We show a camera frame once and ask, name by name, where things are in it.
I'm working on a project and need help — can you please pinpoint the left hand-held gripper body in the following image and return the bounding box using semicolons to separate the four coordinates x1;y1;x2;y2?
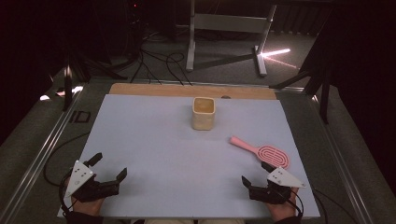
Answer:
64;160;121;203

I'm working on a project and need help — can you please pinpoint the white metal stand frame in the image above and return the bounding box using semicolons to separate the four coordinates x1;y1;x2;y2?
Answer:
185;0;278;77

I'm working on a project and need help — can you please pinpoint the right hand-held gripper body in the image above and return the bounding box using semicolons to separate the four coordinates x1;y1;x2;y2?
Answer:
248;166;307;205

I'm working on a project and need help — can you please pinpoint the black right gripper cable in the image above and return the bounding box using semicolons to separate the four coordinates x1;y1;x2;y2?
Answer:
279;186;359;224

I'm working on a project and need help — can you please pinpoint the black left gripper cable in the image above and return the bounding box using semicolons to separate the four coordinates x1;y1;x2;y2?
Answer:
42;132;92;218

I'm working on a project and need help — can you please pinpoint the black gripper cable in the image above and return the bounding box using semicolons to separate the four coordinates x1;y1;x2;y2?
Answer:
279;186;359;224
42;132;92;218

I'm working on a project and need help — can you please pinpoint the pink hairbrush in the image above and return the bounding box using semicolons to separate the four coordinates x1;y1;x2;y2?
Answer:
229;135;291;170

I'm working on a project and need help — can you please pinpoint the person's left hand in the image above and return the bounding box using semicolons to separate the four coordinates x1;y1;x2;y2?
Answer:
70;194;106;217

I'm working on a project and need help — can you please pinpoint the black tripod stand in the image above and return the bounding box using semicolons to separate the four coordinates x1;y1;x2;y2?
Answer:
269;60;332;125
60;50;129;112

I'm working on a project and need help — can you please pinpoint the cream square cup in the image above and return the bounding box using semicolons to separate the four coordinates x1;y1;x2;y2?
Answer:
191;96;217;132

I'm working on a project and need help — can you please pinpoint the light blue table mat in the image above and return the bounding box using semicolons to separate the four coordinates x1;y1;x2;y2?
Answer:
56;93;321;219

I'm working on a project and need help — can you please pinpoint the person's right hand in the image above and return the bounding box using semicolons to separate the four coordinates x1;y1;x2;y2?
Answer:
265;186;300;222

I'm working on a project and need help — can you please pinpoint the aluminium rail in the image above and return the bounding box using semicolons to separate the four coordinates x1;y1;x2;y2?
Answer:
0;83;86;224
311;92;376;224

